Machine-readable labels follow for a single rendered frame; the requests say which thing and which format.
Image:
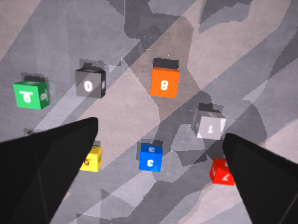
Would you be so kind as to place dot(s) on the dark grey block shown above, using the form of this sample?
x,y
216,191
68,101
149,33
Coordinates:
x,y
90,83

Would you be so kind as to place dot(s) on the green block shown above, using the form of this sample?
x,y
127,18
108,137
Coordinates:
x,y
30,94

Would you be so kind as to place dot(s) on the orange block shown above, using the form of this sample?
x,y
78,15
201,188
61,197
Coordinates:
x,y
164,82

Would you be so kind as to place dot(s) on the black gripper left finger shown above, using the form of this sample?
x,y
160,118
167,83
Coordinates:
x,y
36,171

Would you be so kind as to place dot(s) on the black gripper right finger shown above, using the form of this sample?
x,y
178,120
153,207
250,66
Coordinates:
x,y
267,182

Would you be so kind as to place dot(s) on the yellow block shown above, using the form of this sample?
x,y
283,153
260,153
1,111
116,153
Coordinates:
x,y
93,160

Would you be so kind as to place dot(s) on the blue block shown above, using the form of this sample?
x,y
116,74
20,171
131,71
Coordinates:
x,y
150,158

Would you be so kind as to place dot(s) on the red block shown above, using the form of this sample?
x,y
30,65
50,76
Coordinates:
x,y
220,173

